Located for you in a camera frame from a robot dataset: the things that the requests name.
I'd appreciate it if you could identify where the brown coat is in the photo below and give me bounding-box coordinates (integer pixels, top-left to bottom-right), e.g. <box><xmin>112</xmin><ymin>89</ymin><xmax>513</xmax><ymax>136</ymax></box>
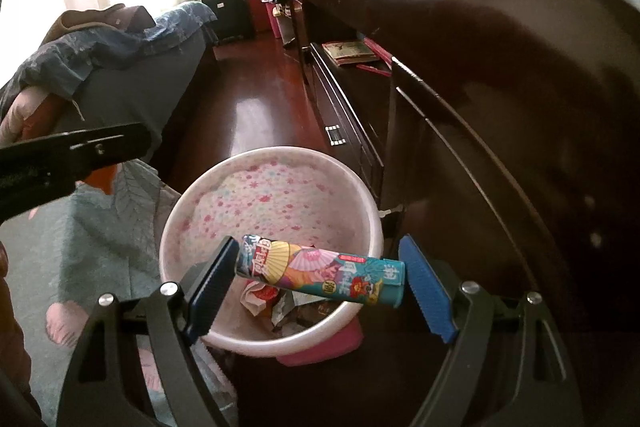
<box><xmin>42</xmin><ymin>4</ymin><xmax>157</xmax><ymax>46</ymax></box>

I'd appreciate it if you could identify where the grey bed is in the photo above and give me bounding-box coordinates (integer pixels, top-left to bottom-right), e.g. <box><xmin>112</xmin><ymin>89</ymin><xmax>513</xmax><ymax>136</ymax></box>
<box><xmin>0</xmin><ymin>2</ymin><xmax>219</xmax><ymax>158</ymax></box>

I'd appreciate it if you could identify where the blue patterned blanket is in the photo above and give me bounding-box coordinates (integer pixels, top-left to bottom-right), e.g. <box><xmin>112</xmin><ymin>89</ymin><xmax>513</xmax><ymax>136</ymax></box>
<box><xmin>0</xmin><ymin>2</ymin><xmax>219</xmax><ymax>108</ymax></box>

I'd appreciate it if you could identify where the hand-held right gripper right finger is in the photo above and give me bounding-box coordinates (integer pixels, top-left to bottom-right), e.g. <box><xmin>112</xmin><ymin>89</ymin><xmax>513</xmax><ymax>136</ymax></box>
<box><xmin>398</xmin><ymin>234</ymin><xmax>586</xmax><ymax>427</ymax></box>

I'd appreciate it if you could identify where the illustrated book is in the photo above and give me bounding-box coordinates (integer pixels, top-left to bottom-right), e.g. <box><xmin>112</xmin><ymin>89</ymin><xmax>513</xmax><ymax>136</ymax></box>
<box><xmin>321</xmin><ymin>39</ymin><xmax>381</xmax><ymax>67</ymax></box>

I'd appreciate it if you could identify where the beige paper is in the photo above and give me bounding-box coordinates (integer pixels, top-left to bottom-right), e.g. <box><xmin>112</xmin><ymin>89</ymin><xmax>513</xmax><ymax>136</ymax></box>
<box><xmin>241</xmin><ymin>283</ymin><xmax>273</xmax><ymax>317</ymax></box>

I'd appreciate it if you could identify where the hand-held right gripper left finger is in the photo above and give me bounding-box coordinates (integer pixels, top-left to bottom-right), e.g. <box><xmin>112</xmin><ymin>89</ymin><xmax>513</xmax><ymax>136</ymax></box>
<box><xmin>55</xmin><ymin>235</ymin><xmax>241</xmax><ymax>427</ymax></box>

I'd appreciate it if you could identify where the black suitcase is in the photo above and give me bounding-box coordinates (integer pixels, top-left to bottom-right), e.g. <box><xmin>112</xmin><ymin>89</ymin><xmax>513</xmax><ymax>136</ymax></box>
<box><xmin>201</xmin><ymin>0</ymin><xmax>254</xmax><ymax>47</ymax></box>

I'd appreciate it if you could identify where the colourful snack tube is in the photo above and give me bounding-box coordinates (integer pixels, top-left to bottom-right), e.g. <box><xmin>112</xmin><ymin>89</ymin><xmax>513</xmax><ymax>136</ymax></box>
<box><xmin>233</xmin><ymin>234</ymin><xmax>405</xmax><ymax>309</ymax></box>

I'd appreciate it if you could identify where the orange pillow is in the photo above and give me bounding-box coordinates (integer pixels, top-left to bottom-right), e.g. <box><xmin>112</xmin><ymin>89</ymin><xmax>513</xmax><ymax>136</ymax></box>
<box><xmin>22</xmin><ymin>97</ymin><xmax>67</xmax><ymax>134</ymax></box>

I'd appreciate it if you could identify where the silver foil wrapper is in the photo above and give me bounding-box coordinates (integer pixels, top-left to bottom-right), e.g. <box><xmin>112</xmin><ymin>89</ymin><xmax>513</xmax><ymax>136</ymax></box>
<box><xmin>270</xmin><ymin>292</ymin><xmax>332</xmax><ymax>331</ymax></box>

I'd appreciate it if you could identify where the red box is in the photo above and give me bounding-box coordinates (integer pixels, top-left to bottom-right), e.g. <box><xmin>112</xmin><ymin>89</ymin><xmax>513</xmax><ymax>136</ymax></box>
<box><xmin>247</xmin><ymin>0</ymin><xmax>274</xmax><ymax>36</ymax></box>

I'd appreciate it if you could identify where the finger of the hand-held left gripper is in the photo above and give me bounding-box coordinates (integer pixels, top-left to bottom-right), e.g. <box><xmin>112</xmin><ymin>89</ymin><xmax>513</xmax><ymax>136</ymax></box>
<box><xmin>0</xmin><ymin>122</ymin><xmax>152</xmax><ymax>188</ymax></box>
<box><xmin>0</xmin><ymin>167</ymin><xmax>79</xmax><ymax>224</ymax></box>

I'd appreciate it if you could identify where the pink plastic container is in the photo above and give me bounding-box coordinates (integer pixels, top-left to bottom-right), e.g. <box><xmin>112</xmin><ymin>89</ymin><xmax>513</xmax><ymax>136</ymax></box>
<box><xmin>265</xmin><ymin>2</ymin><xmax>292</xmax><ymax>40</ymax></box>

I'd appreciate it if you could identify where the grey floral blanket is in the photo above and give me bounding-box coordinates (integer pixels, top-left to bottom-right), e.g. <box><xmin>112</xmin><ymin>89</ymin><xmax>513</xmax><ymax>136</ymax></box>
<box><xmin>0</xmin><ymin>159</ymin><xmax>239</xmax><ymax>427</ymax></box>

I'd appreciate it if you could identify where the white trash bin pink base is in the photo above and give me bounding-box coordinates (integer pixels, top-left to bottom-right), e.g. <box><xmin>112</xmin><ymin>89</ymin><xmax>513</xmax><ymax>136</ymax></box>
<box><xmin>159</xmin><ymin>146</ymin><xmax>385</xmax><ymax>367</ymax></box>

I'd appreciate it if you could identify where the dark wooden cabinet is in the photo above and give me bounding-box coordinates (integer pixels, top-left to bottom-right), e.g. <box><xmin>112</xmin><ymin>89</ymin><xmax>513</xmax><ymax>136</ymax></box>
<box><xmin>282</xmin><ymin>0</ymin><xmax>640</xmax><ymax>427</ymax></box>

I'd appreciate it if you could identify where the stack of red books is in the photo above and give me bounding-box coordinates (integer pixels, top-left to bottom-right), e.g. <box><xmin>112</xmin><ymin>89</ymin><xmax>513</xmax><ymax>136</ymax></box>
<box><xmin>356</xmin><ymin>38</ymin><xmax>394</xmax><ymax>78</ymax></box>

